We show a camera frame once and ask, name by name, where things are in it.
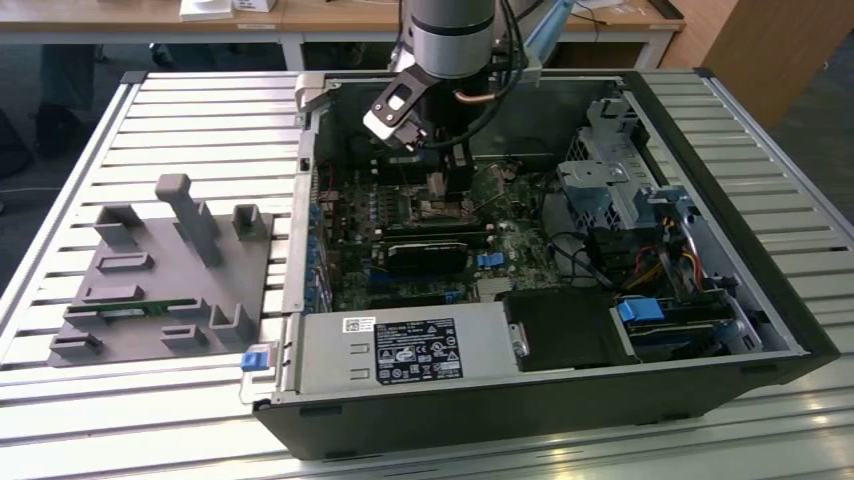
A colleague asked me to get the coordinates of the wooden cabinet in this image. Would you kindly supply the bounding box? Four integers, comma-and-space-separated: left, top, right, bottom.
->
663, 0, 854, 129

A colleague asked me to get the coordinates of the plain white box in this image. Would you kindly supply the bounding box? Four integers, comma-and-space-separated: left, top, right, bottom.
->
177, 0, 236, 22

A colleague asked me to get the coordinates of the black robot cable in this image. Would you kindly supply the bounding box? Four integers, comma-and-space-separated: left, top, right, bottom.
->
426, 0, 532, 149

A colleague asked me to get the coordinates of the black open PC case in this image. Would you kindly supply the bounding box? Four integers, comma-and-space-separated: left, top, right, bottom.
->
251, 68, 843, 462

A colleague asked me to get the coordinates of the grey plastic parts rack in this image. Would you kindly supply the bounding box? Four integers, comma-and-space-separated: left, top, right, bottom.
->
49, 173, 279, 369

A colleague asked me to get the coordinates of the silver power supply unit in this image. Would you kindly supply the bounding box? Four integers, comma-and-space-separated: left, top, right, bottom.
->
292, 302, 530, 396

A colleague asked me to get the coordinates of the green RAM stick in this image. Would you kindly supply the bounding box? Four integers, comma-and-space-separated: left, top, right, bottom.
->
96, 298, 201, 319

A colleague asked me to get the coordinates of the black plastic bay cover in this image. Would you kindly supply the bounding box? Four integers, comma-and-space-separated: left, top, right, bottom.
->
498, 288, 642, 372

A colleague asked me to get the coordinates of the silver disk bay frame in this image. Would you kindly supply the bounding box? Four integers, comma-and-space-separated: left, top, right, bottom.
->
626, 184, 806, 359

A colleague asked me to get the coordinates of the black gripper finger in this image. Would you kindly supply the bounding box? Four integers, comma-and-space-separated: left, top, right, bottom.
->
446, 143, 476, 202

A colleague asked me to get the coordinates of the silver metal drive cage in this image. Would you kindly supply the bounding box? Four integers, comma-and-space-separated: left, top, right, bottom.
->
556, 97, 668, 234

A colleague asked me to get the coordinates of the green motherboard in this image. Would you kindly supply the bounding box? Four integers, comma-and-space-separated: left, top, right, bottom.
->
310, 158, 583, 314

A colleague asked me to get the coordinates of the coloured power wire bundle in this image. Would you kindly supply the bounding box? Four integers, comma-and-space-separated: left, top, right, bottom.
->
623, 212, 707, 296

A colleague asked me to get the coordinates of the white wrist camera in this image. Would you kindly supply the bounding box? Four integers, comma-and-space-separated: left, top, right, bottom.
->
362, 72, 430, 150

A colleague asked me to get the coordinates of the grey plastic case latch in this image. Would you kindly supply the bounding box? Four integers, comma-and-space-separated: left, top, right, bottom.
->
292, 72, 335, 115

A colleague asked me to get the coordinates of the wooden desk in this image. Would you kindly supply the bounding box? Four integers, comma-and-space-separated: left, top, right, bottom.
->
0, 0, 687, 71

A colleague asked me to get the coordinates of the CPU socket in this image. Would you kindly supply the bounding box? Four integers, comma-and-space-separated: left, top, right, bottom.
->
407, 197, 479, 225

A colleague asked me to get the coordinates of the black graphics card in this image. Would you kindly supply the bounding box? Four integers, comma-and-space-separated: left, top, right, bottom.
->
383, 239, 472, 276

